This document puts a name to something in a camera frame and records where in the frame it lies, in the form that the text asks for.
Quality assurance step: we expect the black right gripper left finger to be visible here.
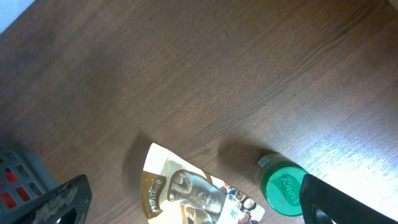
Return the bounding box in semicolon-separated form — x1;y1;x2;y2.
1;174;92;224

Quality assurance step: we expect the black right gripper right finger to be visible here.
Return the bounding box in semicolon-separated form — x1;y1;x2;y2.
300;174;397;224

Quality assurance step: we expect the green lid jar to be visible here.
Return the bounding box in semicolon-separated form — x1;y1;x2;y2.
254;153;308;217

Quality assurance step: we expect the grey plastic basket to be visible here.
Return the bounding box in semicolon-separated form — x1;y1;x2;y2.
1;146;57;218

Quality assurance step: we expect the orange pasta packet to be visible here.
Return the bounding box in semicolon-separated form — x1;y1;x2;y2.
1;167;42;210

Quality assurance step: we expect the mushroom snack pouch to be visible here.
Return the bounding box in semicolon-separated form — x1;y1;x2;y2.
140;143;265;224

